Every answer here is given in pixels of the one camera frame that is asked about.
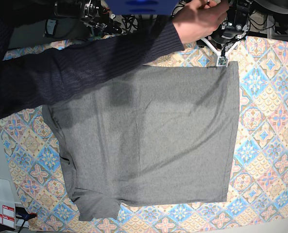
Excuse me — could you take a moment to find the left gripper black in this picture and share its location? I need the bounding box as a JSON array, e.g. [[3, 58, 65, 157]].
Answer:
[[211, 21, 250, 44]]

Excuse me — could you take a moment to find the grey T-shirt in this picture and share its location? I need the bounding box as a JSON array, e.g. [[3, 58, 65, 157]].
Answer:
[[42, 62, 239, 221]]

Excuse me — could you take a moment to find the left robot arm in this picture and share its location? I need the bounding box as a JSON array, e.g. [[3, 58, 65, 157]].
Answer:
[[211, 0, 252, 44]]

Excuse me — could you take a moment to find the dark blue sweater forearm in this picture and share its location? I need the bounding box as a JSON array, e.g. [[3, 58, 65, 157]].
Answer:
[[0, 17, 183, 119]]

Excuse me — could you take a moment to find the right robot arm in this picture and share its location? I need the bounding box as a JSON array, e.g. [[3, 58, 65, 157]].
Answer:
[[54, 0, 122, 34]]

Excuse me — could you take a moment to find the person's bare hand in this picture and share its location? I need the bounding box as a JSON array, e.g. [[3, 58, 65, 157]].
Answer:
[[172, 0, 229, 44]]

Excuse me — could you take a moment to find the white paper tag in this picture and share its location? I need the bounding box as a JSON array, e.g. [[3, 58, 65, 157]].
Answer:
[[44, 19, 58, 37]]

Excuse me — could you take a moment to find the blue orange clamp bottom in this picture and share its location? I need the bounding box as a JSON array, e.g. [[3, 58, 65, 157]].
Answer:
[[16, 208, 37, 221]]

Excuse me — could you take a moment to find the white label sheet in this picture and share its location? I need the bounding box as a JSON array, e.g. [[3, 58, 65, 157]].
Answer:
[[0, 200, 16, 229]]

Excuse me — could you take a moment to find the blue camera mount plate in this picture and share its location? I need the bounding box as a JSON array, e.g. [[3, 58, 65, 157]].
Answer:
[[105, 0, 179, 16]]

